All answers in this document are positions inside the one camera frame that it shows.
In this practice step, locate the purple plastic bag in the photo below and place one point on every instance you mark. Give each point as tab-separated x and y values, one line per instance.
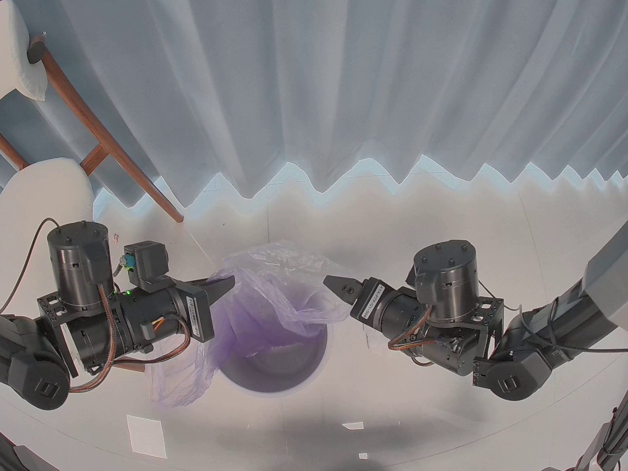
274	282

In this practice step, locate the white padded wooden chair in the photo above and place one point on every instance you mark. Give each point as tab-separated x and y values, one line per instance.
44	199

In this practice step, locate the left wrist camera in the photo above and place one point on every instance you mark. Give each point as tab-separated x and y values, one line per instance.
147	260

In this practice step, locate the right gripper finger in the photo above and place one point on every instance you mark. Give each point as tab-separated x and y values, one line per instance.
346	290

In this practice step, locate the white paper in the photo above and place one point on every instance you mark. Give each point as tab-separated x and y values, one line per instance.
368	339

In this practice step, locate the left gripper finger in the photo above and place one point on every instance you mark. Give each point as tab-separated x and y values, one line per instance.
218	288

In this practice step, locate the pale grey trash bin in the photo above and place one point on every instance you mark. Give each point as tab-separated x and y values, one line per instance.
294	378

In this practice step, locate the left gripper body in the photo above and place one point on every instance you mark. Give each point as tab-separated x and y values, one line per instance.
152	319

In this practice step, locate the pale blue curtain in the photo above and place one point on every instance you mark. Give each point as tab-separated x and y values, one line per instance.
314	66

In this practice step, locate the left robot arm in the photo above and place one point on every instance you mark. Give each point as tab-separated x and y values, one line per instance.
78	273

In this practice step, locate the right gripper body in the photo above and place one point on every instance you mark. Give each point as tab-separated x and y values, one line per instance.
392	312

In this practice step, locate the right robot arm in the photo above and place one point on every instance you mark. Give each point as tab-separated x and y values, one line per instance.
446	282

